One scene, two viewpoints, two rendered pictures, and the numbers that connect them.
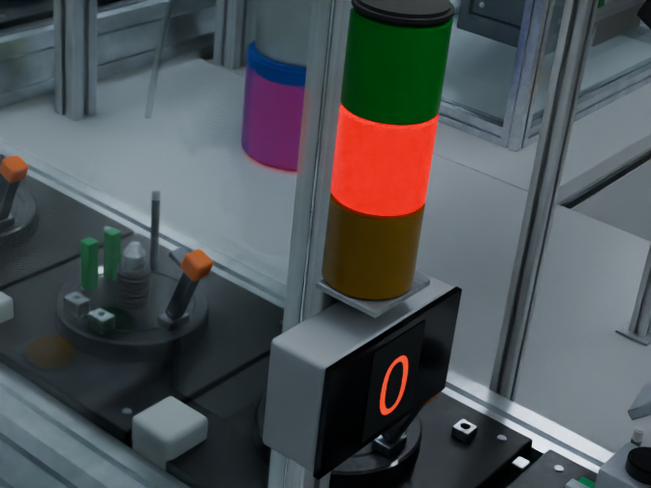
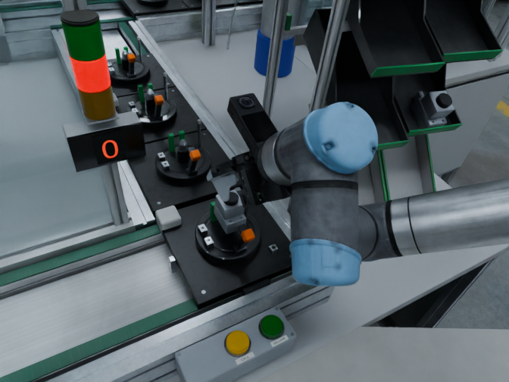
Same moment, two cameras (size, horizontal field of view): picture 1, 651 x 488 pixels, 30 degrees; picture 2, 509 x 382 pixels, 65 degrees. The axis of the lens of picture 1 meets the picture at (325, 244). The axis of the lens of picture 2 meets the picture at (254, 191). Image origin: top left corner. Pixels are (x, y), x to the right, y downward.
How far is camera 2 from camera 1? 0.49 m
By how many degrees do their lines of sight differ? 22
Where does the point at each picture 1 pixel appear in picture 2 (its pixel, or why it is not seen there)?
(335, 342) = (79, 130)
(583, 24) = (276, 36)
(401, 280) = (99, 114)
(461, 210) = not seen: hidden behind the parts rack
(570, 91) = (273, 61)
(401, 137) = (80, 65)
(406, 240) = (96, 101)
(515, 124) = not seen: hidden behind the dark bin
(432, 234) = (298, 108)
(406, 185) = (88, 82)
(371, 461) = (182, 175)
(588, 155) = not seen: hidden behind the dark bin
